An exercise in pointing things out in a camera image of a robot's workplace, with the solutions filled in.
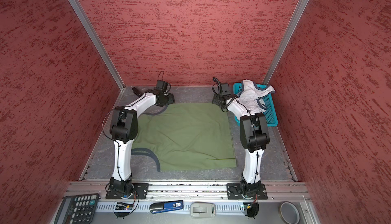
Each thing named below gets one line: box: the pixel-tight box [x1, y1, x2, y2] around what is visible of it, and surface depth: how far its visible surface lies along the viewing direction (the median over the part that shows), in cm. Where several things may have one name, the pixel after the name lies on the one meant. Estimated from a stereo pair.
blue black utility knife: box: [149, 200, 184, 214], surface depth 69 cm
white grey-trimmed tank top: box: [237, 79, 276, 114], surface depth 108 cm
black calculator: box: [53, 193, 100, 224], surface depth 69 cm
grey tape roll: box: [278, 201, 301, 224], surface depth 71 cm
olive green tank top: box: [131, 102, 238, 173], surface depth 94 cm
